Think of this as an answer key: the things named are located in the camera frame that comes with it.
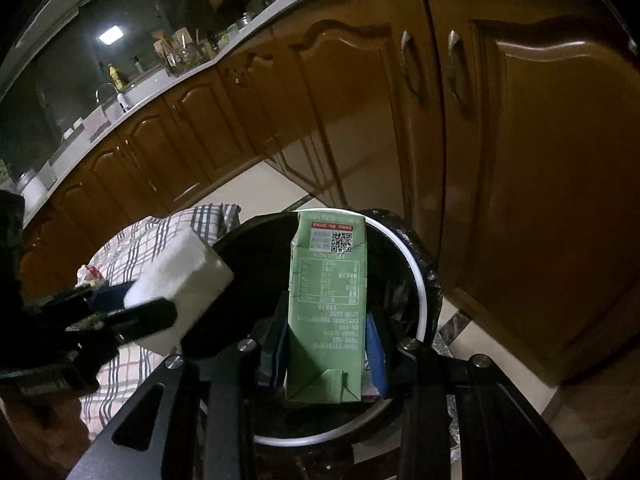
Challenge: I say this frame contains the person's left forearm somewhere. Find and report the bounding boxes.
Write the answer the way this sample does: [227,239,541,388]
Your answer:
[0,391,93,480]

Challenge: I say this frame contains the green drink carton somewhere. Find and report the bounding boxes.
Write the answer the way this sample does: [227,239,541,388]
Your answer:
[283,208,369,404]

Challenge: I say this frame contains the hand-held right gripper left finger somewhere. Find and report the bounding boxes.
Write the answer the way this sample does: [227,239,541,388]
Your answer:
[65,290,293,480]

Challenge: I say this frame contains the black bin liner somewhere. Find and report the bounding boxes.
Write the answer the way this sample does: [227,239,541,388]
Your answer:
[357,207,444,346]

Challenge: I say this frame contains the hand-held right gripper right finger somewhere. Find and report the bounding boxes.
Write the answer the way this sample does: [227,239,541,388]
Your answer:
[365,312,588,480]

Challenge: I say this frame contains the plaid cloth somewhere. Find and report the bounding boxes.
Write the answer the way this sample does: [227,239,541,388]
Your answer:
[80,203,242,428]

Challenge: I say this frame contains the white faucet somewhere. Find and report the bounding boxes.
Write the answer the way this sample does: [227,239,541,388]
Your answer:
[95,82,132,112]

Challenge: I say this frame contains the white jar with metal lid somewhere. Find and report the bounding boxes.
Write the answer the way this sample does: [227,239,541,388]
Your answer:
[17,169,50,211]

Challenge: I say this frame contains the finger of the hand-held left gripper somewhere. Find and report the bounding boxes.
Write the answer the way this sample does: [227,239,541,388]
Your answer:
[86,282,136,314]
[112,297,179,345]

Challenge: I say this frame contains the wooden lower kitchen cabinets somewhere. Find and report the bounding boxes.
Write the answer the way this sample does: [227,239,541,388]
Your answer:
[20,0,640,386]

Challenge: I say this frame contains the dark kitchen window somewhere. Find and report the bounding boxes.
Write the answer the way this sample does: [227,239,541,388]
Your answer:
[0,0,221,181]

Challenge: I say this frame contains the white foam block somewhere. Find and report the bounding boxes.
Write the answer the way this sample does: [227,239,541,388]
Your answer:
[122,227,236,358]

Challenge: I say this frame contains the wooden utensil holder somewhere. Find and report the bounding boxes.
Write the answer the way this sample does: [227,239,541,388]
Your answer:
[151,27,195,75]

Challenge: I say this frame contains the black bin with white rim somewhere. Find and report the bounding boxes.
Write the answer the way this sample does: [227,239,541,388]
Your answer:
[182,207,443,480]

